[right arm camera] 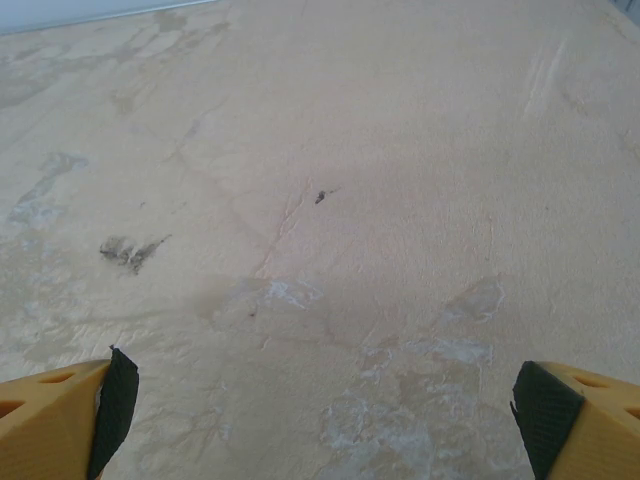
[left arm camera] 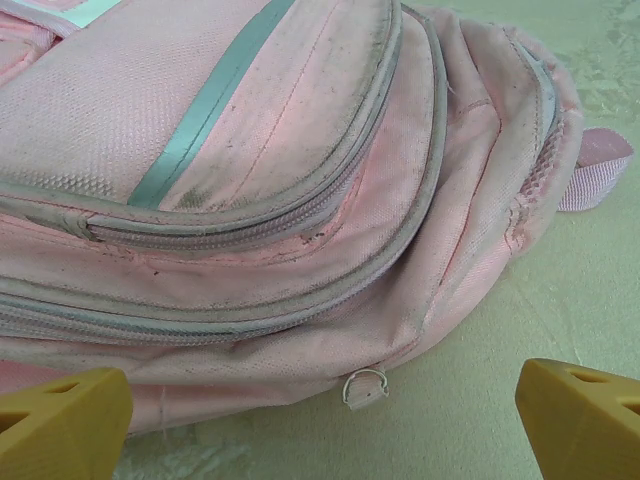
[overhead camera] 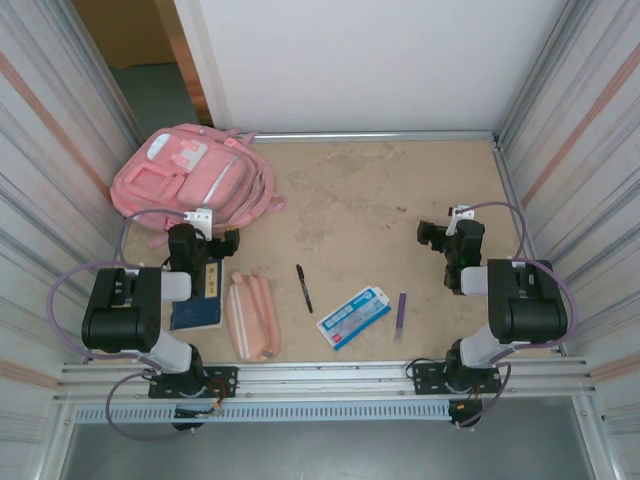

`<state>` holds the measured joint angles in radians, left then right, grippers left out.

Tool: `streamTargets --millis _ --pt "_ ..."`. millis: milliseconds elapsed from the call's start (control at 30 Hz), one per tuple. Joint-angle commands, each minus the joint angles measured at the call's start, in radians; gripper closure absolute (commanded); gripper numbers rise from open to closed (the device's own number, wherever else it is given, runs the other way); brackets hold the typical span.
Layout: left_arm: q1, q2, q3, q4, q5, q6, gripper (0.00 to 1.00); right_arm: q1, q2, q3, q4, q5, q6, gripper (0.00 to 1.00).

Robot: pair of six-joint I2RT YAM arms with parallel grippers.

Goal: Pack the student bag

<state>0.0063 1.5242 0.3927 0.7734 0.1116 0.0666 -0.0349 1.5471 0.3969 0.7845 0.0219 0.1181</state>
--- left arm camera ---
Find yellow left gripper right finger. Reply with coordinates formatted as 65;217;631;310
516;358;640;480

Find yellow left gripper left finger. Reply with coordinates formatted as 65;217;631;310
0;367;134;480

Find pink school backpack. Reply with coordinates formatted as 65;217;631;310
0;0;635;441

